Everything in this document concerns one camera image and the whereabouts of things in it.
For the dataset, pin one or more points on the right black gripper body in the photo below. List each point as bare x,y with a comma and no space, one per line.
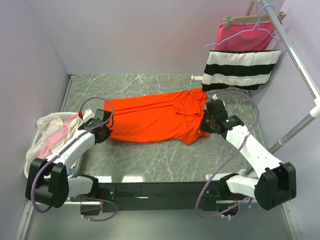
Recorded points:
206,125

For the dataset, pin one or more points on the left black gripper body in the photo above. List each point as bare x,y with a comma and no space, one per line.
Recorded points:
107,133

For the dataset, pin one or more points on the orange t-shirt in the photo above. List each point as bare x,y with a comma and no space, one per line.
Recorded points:
158,117

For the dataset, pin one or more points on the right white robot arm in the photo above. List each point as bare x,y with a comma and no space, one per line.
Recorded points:
275,182

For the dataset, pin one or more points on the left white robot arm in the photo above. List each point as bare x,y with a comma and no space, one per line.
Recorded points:
50,181

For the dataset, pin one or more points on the cream and pink clothes pile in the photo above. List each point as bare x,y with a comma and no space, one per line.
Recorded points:
54,133

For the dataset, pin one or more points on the black white striped cloth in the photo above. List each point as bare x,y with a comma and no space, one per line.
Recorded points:
246,70

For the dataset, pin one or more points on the black base beam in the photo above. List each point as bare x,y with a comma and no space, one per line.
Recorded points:
152,196

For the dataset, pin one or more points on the pink towel on hanger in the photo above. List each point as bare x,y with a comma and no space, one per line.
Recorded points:
244,37

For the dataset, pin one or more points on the silver clothes rack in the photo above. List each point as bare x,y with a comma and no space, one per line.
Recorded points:
285,99

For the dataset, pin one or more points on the wooden clip hanger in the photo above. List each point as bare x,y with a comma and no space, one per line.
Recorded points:
249,19

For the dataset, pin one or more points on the blue wire hanger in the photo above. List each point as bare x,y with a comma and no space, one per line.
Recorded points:
210,47

